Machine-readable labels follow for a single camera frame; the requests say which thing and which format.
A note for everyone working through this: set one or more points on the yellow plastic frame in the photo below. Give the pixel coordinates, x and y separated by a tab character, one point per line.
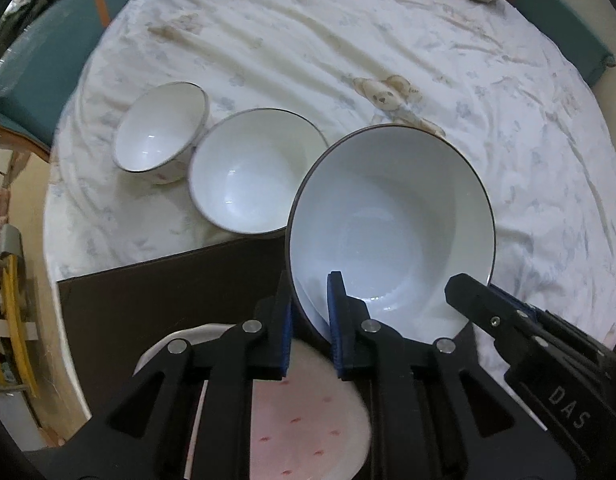
13	310

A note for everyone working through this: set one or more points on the pink strawberry plate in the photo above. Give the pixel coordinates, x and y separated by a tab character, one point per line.
298	420

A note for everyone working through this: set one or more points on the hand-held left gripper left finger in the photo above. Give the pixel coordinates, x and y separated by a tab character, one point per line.
286	340

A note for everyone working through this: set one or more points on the large white bowl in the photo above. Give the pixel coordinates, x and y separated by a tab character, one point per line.
388	220

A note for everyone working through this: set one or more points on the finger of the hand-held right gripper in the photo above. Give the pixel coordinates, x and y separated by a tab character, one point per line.
478	300
510	301

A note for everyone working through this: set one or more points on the small white bowl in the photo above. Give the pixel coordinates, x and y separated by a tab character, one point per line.
153	135

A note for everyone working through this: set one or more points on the white bed sheet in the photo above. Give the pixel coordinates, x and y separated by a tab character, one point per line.
388	35

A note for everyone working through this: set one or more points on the dark brown board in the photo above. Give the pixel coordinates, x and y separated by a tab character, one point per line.
163	300

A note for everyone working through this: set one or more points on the medium white bowl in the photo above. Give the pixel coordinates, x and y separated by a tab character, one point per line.
248	170

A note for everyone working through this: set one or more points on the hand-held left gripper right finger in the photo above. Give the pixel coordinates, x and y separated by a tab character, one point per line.
338	320

